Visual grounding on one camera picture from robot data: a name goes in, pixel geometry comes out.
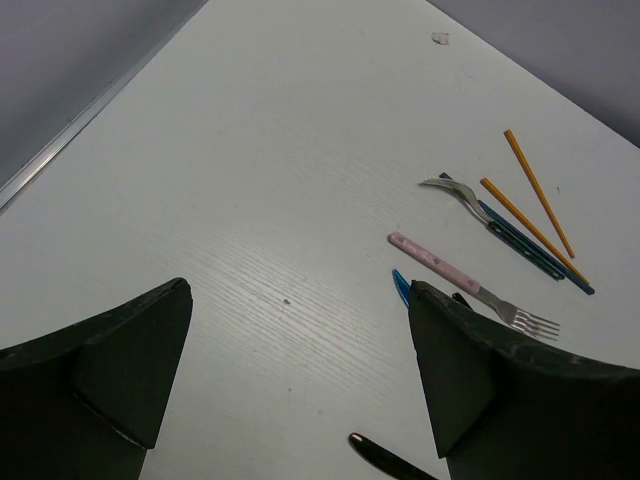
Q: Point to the small paper scrap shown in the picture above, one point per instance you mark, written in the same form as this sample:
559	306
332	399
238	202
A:
440	38

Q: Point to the black spoon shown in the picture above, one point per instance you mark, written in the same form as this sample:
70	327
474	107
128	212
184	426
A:
384	460

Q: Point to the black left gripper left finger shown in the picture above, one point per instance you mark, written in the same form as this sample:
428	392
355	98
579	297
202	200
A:
88	401

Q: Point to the dark blue chopstick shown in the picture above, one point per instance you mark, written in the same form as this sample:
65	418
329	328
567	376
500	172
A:
505	220

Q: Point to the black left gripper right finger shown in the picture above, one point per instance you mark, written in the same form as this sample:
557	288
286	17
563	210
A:
506	406

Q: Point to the pink handled fork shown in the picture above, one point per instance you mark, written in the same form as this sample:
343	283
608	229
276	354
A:
513	316

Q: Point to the orange blue-tipped chopstick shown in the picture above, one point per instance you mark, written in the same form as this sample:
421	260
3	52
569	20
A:
582	282

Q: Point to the green handled silver fork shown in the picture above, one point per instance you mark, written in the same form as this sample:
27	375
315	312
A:
456	188

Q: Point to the orange chopstick far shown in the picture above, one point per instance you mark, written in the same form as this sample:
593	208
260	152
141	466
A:
529	173

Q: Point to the blue knife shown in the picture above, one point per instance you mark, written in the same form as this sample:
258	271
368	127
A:
402	286

